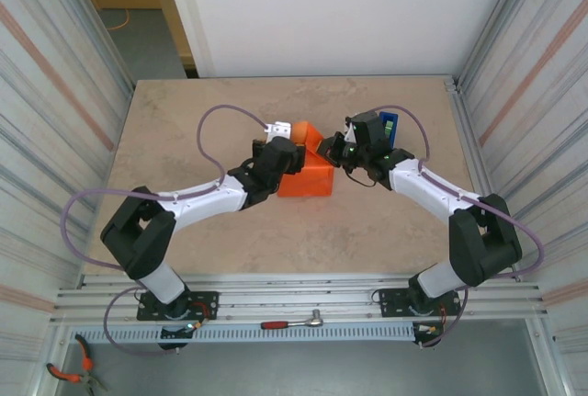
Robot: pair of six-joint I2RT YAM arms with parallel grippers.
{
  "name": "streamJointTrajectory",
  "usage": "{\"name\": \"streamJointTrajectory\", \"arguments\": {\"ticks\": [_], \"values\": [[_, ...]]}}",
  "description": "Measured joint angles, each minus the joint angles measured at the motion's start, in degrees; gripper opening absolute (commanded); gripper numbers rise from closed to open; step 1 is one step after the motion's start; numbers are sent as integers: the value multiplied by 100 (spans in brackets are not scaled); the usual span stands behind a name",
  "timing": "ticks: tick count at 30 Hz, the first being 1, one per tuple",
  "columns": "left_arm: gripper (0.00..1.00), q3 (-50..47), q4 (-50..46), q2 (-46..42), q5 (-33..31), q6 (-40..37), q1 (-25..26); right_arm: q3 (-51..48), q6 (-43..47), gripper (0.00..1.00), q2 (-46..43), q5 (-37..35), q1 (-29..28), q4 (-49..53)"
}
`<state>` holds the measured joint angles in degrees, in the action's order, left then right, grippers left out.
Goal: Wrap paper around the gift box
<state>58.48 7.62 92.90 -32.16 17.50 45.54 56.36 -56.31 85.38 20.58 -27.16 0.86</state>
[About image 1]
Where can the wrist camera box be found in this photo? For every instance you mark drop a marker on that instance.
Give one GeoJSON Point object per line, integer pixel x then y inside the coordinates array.
{"type": "Point", "coordinates": [278, 129]}
{"type": "Point", "coordinates": [350, 134]}

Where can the blue tape dispenser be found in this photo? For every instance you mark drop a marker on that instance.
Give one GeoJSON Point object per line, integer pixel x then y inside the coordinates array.
{"type": "Point", "coordinates": [394, 120]}

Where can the orange wrapping paper sheet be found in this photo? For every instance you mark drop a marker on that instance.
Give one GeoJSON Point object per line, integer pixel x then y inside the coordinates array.
{"type": "Point", "coordinates": [308, 182]}

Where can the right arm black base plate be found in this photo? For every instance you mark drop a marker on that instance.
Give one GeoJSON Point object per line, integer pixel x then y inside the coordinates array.
{"type": "Point", "coordinates": [390, 302]}

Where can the aluminium mounting rail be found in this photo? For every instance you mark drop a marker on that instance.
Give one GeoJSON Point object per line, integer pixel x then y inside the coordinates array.
{"type": "Point", "coordinates": [298, 292]}

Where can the aluminium side frame rail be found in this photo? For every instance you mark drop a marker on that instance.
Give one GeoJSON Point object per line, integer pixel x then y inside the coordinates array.
{"type": "Point", "coordinates": [459, 97]}

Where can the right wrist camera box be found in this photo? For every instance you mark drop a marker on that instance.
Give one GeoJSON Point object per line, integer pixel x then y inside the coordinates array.
{"type": "Point", "coordinates": [350, 134]}

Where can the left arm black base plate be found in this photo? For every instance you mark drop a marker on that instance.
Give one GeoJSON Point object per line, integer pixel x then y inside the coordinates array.
{"type": "Point", "coordinates": [206, 302]}

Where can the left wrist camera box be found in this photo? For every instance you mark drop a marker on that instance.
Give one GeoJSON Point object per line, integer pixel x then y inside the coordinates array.
{"type": "Point", "coordinates": [278, 129]}

